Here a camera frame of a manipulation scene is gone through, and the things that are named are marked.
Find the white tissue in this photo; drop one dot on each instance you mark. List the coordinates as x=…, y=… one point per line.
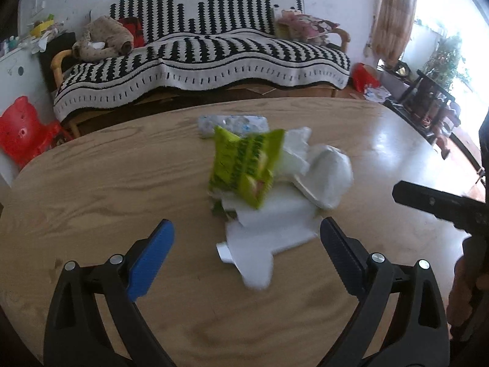
x=296, y=149

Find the dark wooden chair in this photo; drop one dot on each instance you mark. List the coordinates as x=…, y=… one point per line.
x=431, y=91

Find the brown plush toy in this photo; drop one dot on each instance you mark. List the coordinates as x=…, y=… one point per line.
x=107, y=32

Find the black white striped sofa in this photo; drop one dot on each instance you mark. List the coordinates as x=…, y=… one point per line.
x=229, y=53

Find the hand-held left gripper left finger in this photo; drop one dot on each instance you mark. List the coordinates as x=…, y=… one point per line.
x=149, y=263

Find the white crumpled paper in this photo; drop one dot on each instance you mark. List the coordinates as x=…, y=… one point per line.
x=40, y=42

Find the wooden sofa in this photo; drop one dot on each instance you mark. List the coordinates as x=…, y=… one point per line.
x=56, y=63

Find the red bag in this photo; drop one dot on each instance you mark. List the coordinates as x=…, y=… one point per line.
x=363, y=76

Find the white plastic bag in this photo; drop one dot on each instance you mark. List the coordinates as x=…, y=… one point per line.
x=328, y=172

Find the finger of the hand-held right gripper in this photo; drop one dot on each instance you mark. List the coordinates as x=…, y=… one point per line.
x=431, y=200

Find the white paper sheet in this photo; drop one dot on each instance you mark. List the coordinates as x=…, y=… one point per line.
x=267, y=229

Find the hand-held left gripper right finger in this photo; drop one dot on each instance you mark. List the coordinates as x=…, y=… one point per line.
x=342, y=256

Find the red cushion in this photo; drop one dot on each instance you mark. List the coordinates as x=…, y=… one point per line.
x=136, y=30

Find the clear plastic wipes packet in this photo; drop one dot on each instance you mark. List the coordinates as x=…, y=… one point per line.
x=237, y=122

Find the green popcorn bag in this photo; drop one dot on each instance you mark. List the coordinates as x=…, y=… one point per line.
x=240, y=160

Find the person's right hand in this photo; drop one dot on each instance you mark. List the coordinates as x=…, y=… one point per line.
x=460, y=294

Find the green potted plant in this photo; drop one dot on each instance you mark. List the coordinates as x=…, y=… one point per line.
x=447, y=61

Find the beige patterned curtain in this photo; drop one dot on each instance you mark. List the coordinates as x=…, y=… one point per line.
x=393, y=15

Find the floral pink cushion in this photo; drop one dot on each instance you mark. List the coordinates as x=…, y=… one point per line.
x=305, y=23

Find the white cabinet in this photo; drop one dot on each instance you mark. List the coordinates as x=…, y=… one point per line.
x=34, y=84

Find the scattered papers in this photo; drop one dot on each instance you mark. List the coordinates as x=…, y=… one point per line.
x=376, y=94

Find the red bear plastic stool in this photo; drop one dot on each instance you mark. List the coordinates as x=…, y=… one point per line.
x=23, y=130

